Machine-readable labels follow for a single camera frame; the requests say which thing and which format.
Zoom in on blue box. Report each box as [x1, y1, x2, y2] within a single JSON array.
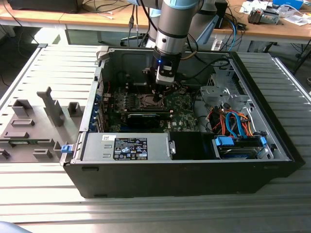
[[272, 0, 304, 9]]

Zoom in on black plastic shroud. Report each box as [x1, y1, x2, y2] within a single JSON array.
[[169, 132, 216, 161]]

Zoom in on green motherboard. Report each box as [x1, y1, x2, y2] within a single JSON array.
[[102, 83, 206, 133]]

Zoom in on black graphics card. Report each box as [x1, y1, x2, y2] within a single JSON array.
[[126, 113, 162, 129]]

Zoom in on grey power supply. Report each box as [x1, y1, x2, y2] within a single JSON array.
[[82, 133, 170, 162]]

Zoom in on CPU socket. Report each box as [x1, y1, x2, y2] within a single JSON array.
[[138, 93, 168, 109]]

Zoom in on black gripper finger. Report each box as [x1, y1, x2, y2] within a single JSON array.
[[142, 67, 163, 103], [161, 82, 186, 98]]

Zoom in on hard disk in blue carrier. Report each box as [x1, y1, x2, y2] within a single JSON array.
[[211, 135, 268, 160]]

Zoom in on office chair base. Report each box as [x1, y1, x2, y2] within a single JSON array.
[[120, 35, 137, 47]]

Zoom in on black speaker box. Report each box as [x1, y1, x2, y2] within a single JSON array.
[[215, 0, 228, 29]]

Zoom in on grey disk bay cage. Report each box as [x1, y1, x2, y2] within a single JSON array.
[[199, 60, 255, 112]]

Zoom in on orange wire bundle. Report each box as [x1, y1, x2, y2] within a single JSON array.
[[208, 108, 257, 136]]

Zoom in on wooden desk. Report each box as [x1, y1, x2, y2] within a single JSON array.
[[59, 0, 311, 44], [0, 0, 65, 26]]

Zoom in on metal CPU cooler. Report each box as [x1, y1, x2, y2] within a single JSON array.
[[247, 7, 263, 24]]

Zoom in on white paper sheets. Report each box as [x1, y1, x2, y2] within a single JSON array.
[[279, 13, 311, 26], [239, 1, 268, 14]]

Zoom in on blue wire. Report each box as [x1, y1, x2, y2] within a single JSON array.
[[225, 112, 246, 139]]

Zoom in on black flat device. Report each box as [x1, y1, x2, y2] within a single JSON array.
[[7, 0, 80, 13]]

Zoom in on grey drive unit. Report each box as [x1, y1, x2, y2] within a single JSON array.
[[261, 9, 280, 25]]

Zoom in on grey parts rack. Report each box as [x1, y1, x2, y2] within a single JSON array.
[[0, 86, 85, 164]]

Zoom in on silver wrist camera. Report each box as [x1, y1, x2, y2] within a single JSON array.
[[155, 62, 176, 85]]

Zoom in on black PC case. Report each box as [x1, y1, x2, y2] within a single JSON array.
[[62, 47, 306, 199]]

